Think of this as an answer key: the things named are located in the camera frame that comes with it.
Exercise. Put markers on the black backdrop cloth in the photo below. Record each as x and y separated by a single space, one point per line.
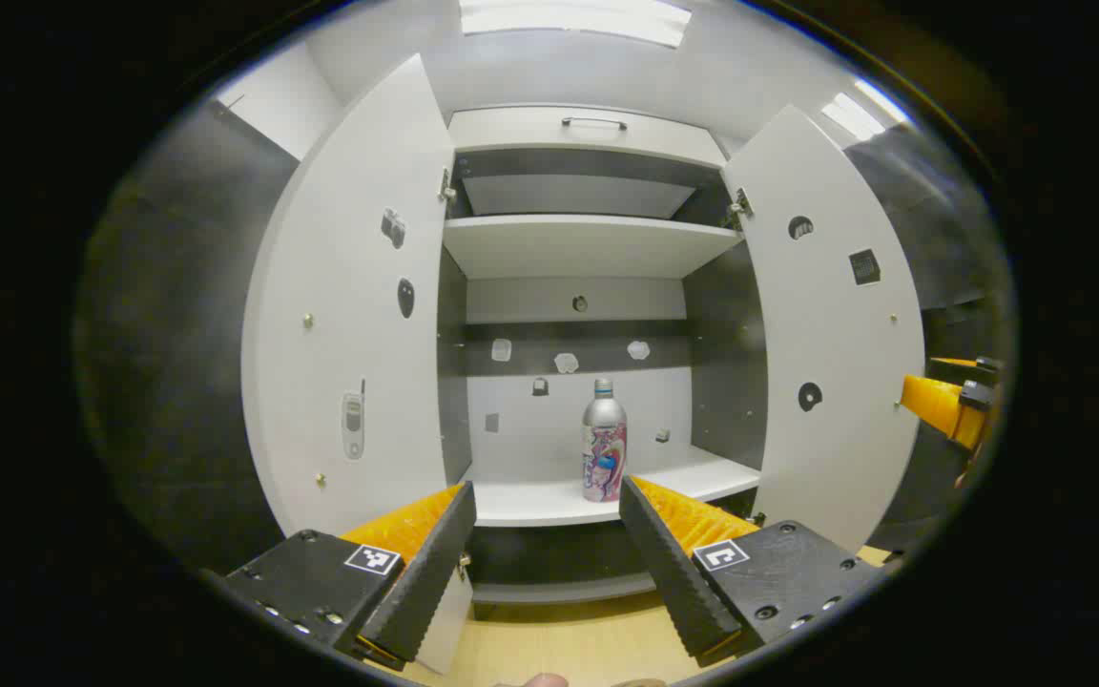
941 229
177 334

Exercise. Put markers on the white cabinet door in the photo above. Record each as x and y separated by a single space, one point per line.
836 324
349 286

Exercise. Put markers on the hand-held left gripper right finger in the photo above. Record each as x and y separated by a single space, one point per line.
673 582

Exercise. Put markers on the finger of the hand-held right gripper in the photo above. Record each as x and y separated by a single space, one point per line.
936 405
950 366

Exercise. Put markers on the white and grey cabinet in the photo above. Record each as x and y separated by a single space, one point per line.
726 382

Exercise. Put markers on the white cabinet shelf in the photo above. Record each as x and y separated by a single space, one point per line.
588 246

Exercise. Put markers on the ceiling light panel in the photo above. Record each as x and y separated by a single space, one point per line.
573 17
860 113

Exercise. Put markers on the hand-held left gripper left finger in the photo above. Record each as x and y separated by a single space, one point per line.
425 582

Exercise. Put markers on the silver bottle with printed label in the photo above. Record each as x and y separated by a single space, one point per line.
603 420

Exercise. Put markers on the metal door hinge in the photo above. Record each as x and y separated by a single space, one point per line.
447 186
738 208

